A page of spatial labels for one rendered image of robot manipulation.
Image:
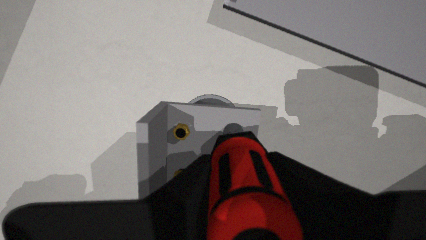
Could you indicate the red screwdriver handle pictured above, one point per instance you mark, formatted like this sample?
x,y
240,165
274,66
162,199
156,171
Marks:
x,y
246,198

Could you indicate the grey shallow rectangular tray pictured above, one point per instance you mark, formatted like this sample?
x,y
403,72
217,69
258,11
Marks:
x,y
391,32

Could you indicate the grey metal bracket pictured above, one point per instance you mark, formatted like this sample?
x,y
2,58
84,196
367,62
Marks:
x,y
159,154

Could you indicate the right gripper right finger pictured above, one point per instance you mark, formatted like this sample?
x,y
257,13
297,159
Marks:
x,y
328,209

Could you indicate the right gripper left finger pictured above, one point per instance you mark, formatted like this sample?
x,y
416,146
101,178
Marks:
x,y
178,211

